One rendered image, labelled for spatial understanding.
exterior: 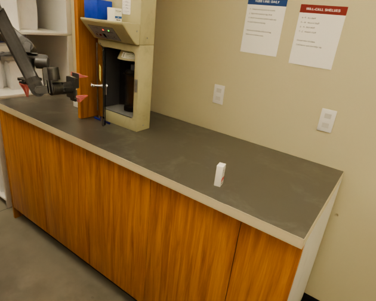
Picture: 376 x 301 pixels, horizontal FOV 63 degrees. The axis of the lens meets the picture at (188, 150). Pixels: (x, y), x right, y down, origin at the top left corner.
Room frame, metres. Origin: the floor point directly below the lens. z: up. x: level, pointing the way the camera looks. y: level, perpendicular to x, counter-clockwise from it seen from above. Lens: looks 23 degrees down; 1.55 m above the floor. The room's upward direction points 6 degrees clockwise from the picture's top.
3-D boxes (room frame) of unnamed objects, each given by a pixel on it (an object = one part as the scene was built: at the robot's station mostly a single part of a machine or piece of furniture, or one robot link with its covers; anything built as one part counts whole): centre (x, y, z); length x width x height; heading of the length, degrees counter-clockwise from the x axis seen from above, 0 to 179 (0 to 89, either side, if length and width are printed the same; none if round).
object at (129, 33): (1.67, 0.47, 1.46); 0.32 x 0.12 x 0.10; 57
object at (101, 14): (1.72, 0.54, 1.56); 0.10 x 0.10 x 0.09; 57
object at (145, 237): (1.68, 0.26, 0.45); 2.05 x 0.67 x 0.90; 57
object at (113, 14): (1.65, 0.44, 1.54); 0.05 x 0.05 x 0.06; 61
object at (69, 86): (1.46, 0.61, 1.19); 0.07 x 0.07 x 0.10; 57
